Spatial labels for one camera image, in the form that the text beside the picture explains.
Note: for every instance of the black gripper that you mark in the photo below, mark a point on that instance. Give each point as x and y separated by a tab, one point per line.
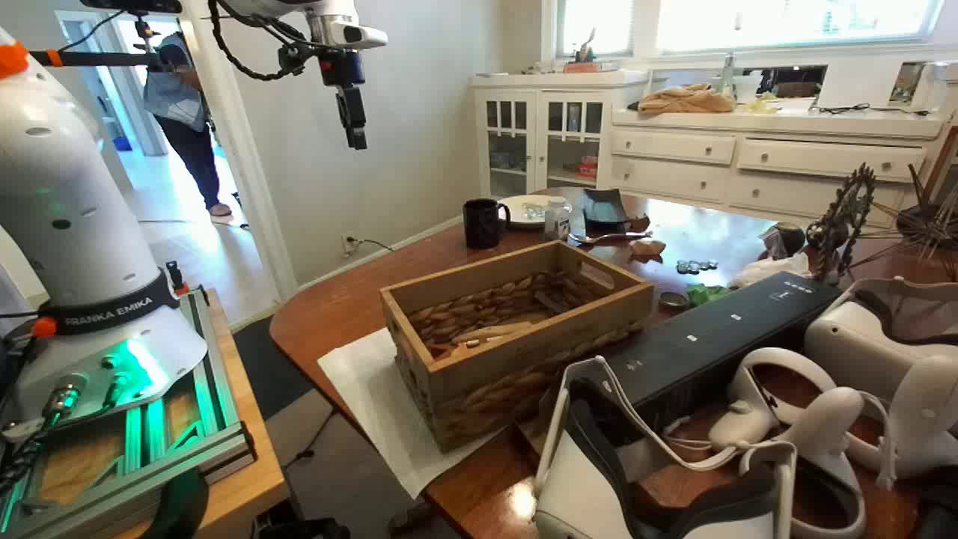
342	73

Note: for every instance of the brown woven wooden box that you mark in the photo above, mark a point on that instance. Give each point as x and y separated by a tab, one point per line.
483	343

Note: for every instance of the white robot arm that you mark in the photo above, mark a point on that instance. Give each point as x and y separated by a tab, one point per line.
107	331

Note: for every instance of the green metal robot base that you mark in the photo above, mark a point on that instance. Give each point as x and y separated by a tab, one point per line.
119	427

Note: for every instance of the long black box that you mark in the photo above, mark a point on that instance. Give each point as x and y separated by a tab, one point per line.
684	364

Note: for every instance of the person in doorway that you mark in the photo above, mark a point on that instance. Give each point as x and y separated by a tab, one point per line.
173	97

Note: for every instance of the white cabinet with drawers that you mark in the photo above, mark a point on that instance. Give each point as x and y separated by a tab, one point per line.
781	159

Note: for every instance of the black mug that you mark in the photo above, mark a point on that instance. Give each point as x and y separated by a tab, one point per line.
483	222

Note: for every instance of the white plate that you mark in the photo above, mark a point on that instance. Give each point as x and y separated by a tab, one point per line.
531	211

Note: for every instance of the glass jar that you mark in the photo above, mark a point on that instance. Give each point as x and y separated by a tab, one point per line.
558	217

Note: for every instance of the dark teal tray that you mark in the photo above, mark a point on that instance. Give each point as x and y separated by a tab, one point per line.
604	213

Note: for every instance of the white paper sheet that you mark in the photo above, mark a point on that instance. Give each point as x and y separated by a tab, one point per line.
369	380

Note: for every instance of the green paper scrap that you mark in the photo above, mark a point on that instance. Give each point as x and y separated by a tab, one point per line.
700	295

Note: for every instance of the black gear ornament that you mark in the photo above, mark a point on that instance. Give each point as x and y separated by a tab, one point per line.
832	235

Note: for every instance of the white VR controller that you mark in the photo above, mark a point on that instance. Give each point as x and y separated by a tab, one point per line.
802	443

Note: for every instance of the white VR headset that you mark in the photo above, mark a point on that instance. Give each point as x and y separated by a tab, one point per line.
899	343

